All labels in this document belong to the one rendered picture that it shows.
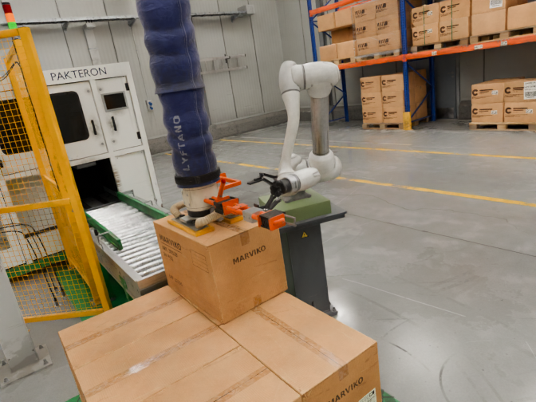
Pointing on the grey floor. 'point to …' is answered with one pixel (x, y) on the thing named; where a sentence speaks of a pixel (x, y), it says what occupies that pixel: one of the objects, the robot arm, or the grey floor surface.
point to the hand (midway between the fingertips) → (253, 196)
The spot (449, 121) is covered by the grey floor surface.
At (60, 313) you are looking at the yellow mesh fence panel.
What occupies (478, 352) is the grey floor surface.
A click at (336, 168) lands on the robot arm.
